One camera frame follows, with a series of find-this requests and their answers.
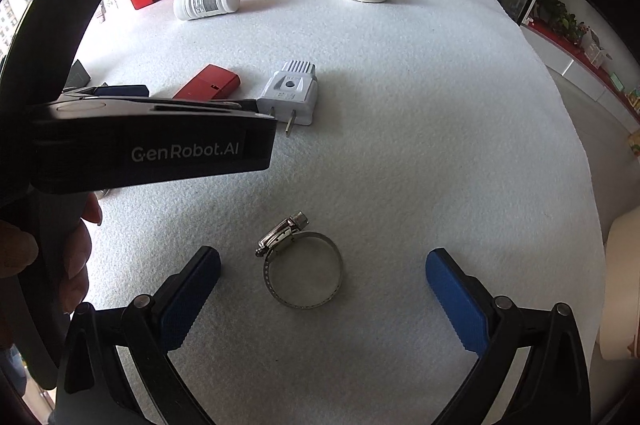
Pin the person's left hand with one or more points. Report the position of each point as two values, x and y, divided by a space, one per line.
75 275

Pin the low red white cabinet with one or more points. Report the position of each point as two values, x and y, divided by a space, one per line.
575 60

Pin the white plug adapter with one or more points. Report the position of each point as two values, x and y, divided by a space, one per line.
290 92

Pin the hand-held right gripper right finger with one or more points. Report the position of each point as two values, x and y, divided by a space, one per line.
457 300

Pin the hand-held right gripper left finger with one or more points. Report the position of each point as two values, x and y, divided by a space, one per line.
192 295

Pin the red case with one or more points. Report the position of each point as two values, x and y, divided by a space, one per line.
210 80

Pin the green potted plant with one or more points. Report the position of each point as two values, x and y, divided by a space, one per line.
560 17

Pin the white pill bottle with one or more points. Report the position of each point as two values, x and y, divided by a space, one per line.
207 0

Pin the cream rounded object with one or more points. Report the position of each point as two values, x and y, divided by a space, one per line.
622 285

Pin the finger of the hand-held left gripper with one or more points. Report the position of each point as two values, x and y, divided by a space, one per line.
245 106
125 90

